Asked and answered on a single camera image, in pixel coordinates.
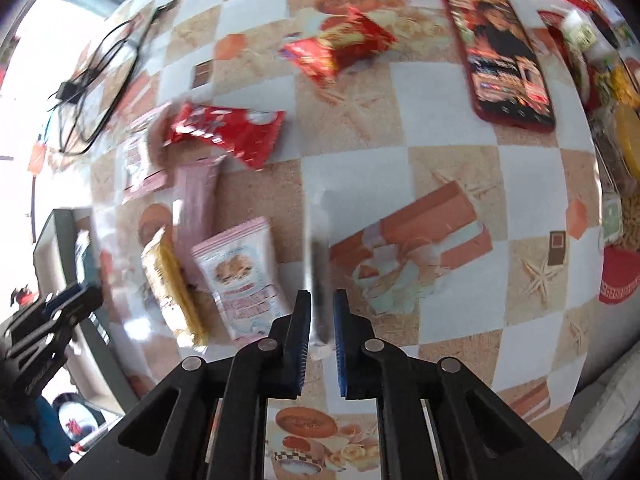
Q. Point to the long red snack packet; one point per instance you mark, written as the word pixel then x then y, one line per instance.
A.
pixel 225 130

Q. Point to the red gold snack packet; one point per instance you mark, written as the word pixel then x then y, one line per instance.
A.
pixel 340 45

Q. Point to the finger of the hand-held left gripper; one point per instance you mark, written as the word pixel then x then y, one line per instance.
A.
pixel 62 300

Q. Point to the yellow snack packet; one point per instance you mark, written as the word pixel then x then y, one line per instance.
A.
pixel 170 280

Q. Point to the pink long snack packet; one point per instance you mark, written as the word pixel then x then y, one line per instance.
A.
pixel 197 195

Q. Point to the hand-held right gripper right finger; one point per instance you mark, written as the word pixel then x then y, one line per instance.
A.
pixel 342 340

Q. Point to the dark chair backrest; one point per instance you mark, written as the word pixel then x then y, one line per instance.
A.
pixel 55 245

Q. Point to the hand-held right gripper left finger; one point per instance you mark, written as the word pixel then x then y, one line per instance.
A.
pixel 300 340

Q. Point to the red round lid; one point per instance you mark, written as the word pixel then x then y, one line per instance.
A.
pixel 620 272

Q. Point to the black power adapter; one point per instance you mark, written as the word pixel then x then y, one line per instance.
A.
pixel 70 91

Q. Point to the dark long remote box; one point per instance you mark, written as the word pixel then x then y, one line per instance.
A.
pixel 505 55

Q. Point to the pink white snack packet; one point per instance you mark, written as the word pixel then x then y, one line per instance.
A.
pixel 139 160
pixel 240 280

